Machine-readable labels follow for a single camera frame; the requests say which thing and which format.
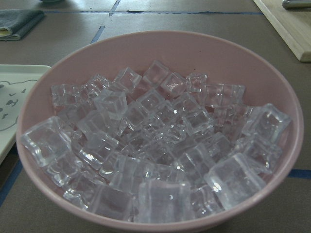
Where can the clear ice cubes pile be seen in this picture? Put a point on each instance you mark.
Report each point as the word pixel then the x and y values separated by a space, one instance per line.
pixel 157 147

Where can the pink bowl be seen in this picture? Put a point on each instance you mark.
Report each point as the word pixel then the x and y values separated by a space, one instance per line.
pixel 184 52

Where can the cream bear tray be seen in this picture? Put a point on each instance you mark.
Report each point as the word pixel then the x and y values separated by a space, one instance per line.
pixel 16 81

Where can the wooden cutting board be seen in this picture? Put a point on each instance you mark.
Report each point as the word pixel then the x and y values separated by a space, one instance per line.
pixel 293 25

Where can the grey folded cloth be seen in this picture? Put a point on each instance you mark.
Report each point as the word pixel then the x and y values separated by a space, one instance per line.
pixel 16 23

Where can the metal cylinder muddler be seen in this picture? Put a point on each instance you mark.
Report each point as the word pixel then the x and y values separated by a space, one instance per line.
pixel 296 4

